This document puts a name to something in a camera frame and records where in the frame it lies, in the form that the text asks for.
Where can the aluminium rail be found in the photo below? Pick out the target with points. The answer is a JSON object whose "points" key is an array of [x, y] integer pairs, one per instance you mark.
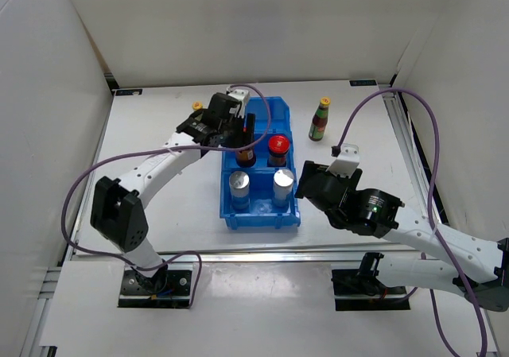
{"points": [[299, 254], [409, 143]]}

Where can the right yellow-cap sauce bottle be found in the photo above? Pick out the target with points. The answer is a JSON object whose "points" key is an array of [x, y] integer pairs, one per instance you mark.
{"points": [[320, 120]]}

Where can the left yellow-cap sauce bottle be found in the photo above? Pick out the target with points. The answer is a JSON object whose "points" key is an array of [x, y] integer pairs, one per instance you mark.
{"points": [[197, 105]]}

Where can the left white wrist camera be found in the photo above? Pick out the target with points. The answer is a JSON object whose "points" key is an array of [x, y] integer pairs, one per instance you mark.
{"points": [[242, 95]]}

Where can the aluminium front rail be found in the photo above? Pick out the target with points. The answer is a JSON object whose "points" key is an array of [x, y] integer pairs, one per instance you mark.
{"points": [[299, 254]]}

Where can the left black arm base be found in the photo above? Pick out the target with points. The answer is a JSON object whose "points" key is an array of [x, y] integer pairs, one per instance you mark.
{"points": [[169, 289]]}

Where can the silver-cap white shaker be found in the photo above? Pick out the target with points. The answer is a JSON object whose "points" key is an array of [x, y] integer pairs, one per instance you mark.
{"points": [[239, 185], [283, 182]]}

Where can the aluminium right rail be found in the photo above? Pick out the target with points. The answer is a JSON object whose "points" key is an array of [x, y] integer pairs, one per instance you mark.
{"points": [[409, 143]]}

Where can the left black corner label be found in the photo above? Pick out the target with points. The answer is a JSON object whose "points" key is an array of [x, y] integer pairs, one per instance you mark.
{"points": [[128, 92]]}

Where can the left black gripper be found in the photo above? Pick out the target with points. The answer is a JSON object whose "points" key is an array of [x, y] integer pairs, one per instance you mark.
{"points": [[245, 137]]}

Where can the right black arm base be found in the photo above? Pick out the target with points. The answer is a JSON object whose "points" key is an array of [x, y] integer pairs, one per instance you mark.
{"points": [[355, 294]]}

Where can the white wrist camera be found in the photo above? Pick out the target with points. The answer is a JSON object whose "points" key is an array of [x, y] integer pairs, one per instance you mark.
{"points": [[346, 160], [242, 95]]}

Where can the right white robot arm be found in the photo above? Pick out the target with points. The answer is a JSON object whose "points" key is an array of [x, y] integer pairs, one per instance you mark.
{"points": [[469, 267]]}

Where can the red-lid chili jar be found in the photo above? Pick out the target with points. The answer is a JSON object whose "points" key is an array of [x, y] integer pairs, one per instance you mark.
{"points": [[278, 146], [245, 158]]}

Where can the blue three-compartment plastic bin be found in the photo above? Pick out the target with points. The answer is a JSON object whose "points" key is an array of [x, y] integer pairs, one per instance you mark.
{"points": [[273, 116]]}

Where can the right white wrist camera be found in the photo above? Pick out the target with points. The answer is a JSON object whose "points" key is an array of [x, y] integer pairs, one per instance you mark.
{"points": [[346, 160]]}

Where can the right black corner label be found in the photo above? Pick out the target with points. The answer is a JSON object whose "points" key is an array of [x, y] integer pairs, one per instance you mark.
{"points": [[363, 83]]}

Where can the black corner label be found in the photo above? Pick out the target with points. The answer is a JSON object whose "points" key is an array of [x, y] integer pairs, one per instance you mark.
{"points": [[128, 92], [363, 83]]}

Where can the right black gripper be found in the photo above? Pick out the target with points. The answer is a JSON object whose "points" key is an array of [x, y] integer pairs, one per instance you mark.
{"points": [[310, 168]]}

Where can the yellow-cap sauce bottle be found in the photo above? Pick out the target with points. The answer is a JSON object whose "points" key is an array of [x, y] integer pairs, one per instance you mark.
{"points": [[197, 105], [320, 120]]}

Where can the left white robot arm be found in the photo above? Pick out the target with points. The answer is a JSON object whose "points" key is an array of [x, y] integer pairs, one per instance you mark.
{"points": [[118, 206]]}

